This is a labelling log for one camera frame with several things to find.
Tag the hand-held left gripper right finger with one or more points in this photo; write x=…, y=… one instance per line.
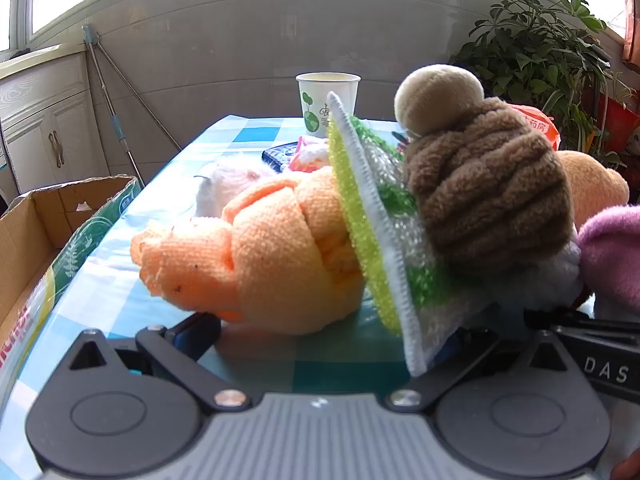
x=465, y=360

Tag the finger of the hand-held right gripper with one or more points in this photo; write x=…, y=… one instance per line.
x=560, y=318

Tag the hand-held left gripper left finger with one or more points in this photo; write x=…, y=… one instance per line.
x=197, y=334

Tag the white fluffy plush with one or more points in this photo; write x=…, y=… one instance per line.
x=540, y=282

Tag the purple plush toy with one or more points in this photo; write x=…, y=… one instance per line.
x=612, y=255

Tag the orange knit towel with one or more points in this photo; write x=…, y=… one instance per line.
x=270, y=250

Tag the orange plush toy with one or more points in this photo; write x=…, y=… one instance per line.
x=595, y=185

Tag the green and white scouring cloth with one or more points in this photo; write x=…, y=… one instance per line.
x=385, y=240

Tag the white and pink plush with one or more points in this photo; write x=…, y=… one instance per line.
x=225, y=185

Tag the brown knit plush with pompom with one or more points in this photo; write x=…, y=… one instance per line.
x=485, y=185

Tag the cardboard box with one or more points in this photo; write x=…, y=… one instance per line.
x=30, y=230

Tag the blue checked tablecloth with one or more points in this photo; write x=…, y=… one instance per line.
x=165, y=195

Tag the orange snack packet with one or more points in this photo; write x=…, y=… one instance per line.
x=542, y=127

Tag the blue packet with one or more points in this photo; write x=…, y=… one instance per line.
x=280, y=156

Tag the red flowerpot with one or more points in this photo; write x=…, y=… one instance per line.
x=620, y=125

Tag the pink and white packet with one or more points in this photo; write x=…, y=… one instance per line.
x=312, y=157

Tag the mop with blue grip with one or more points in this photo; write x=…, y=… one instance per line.
x=112, y=115

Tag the thin metal pole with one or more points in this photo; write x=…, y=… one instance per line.
x=145, y=105

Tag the white cabinet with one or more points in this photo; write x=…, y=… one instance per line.
x=45, y=130

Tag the white paper cup green print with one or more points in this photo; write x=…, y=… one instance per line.
x=327, y=105

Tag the green potted plant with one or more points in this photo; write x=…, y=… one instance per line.
x=535, y=45

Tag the orange hanging cloth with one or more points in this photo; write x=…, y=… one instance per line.
x=631, y=25

